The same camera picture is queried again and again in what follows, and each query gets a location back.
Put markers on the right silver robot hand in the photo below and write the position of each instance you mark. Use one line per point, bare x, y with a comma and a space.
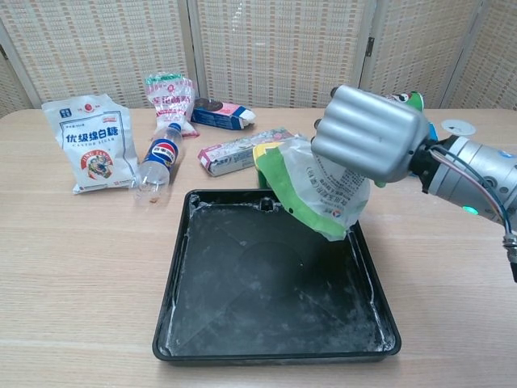
363, 133

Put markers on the corn starch bag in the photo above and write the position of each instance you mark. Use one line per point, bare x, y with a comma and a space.
323, 194

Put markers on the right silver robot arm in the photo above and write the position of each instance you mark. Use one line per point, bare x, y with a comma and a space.
472, 174

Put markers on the black square baking tray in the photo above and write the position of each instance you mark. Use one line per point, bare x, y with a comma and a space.
262, 303

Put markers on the black screen hinge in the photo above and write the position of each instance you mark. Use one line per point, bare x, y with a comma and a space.
369, 46

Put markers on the green tub with yellow lid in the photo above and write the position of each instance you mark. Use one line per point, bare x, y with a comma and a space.
261, 180

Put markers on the woven folding screen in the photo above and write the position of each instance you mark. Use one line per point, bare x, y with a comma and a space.
274, 52

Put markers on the long grey and pink box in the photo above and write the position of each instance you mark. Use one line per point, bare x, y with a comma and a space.
230, 157

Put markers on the blue and pink cookie box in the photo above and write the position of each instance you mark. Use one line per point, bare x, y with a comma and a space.
214, 117

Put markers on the clear bag with red print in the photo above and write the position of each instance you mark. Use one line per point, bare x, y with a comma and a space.
171, 105

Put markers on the empty Pepsi plastic bottle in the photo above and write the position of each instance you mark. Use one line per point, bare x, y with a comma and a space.
161, 153

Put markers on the white castor sugar bag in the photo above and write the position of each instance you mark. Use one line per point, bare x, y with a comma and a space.
93, 141

